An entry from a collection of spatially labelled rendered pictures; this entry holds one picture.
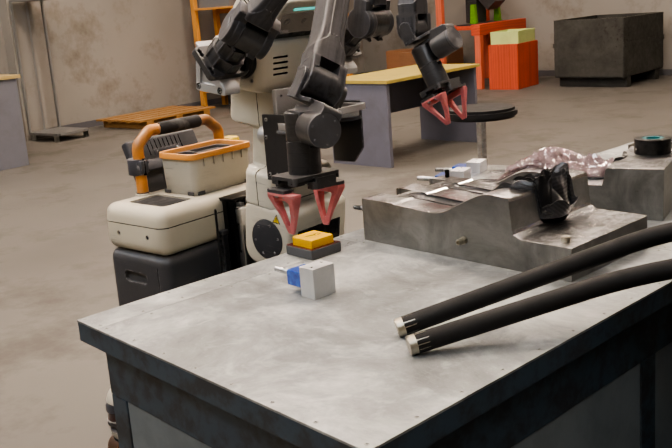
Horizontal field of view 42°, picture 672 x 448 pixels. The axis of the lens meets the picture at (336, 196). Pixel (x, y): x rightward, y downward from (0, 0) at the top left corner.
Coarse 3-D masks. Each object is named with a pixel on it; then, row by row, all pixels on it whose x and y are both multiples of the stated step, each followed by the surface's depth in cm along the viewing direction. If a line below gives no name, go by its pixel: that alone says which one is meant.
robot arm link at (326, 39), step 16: (320, 0) 154; (336, 0) 152; (320, 16) 151; (336, 16) 151; (320, 32) 148; (336, 32) 149; (320, 48) 146; (336, 48) 148; (304, 64) 147; (320, 64) 148; (336, 64) 147; (320, 80) 144; (336, 80) 145; (320, 96) 145; (336, 96) 145
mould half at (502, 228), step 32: (448, 192) 184; (512, 192) 159; (576, 192) 169; (384, 224) 179; (416, 224) 173; (448, 224) 166; (480, 224) 161; (512, 224) 156; (544, 224) 161; (576, 224) 162; (608, 224) 160; (640, 224) 163; (448, 256) 168; (480, 256) 162; (512, 256) 157; (544, 256) 152
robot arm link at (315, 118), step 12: (300, 72) 145; (300, 84) 144; (300, 96) 144; (312, 108) 141; (324, 108) 137; (336, 108) 147; (300, 120) 140; (312, 120) 137; (324, 120) 138; (336, 120) 138; (300, 132) 140; (312, 132) 137; (324, 132) 138; (336, 132) 139; (312, 144) 138; (324, 144) 138
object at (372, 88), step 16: (416, 64) 791; (448, 64) 765; (464, 64) 752; (352, 80) 683; (368, 80) 673; (384, 80) 663; (400, 80) 671; (416, 80) 781; (464, 80) 758; (352, 96) 689; (368, 96) 678; (384, 96) 667; (400, 96) 766; (416, 96) 783; (368, 112) 681; (384, 112) 670; (368, 128) 684; (384, 128) 673; (432, 128) 792; (448, 128) 780; (464, 128) 768; (368, 144) 688; (384, 144) 677; (368, 160) 692; (384, 160) 680
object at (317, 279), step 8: (304, 264) 156; (312, 264) 151; (320, 264) 151; (328, 264) 151; (280, 272) 158; (288, 272) 154; (296, 272) 152; (304, 272) 150; (312, 272) 148; (320, 272) 150; (328, 272) 151; (288, 280) 154; (296, 280) 153; (304, 280) 150; (312, 280) 149; (320, 280) 150; (328, 280) 151; (304, 288) 151; (312, 288) 149; (320, 288) 150; (328, 288) 151; (304, 296) 151; (312, 296) 150; (320, 296) 150
